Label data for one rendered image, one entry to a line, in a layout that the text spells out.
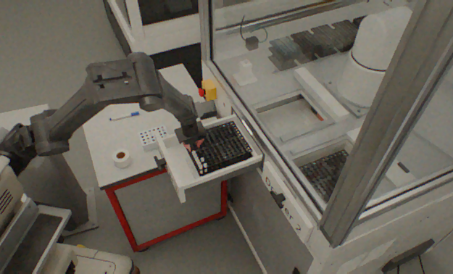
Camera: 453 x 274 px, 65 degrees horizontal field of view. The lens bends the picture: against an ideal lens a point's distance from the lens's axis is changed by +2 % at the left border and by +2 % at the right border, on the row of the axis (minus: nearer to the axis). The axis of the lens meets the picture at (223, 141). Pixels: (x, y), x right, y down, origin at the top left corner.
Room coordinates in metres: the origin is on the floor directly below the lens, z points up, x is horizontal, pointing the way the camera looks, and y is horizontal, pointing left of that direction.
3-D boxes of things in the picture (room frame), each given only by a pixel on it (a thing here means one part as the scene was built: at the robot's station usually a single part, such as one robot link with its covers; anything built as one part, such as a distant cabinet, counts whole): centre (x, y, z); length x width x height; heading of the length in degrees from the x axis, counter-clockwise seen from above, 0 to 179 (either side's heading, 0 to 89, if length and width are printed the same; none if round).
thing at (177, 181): (0.79, 0.21, 0.87); 0.29 x 0.02 x 0.11; 25
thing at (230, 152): (0.88, 0.03, 0.87); 0.22 x 0.18 x 0.06; 115
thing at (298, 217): (0.64, -0.21, 0.87); 0.29 x 0.02 x 0.11; 25
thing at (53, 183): (1.07, 0.94, 0.38); 0.30 x 0.30 x 0.76; 19
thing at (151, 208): (1.17, 0.36, 0.38); 0.62 x 0.58 x 0.76; 25
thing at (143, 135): (1.02, 0.31, 0.78); 0.12 x 0.08 x 0.04; 114
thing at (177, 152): (0.88, 0.02, 0.86); 0.40 x 0.26 x 0.06; 115
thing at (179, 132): (0.83, 0.12, 1.05); 0.10 x 0.07 x 0.07; 112
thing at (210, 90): (1.22, 0.07, 0.88); 0.07 x 0.05 x 0.07; 25
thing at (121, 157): (0.90, 0.43, 0.78); 0.07 x 0.07 x 0.04
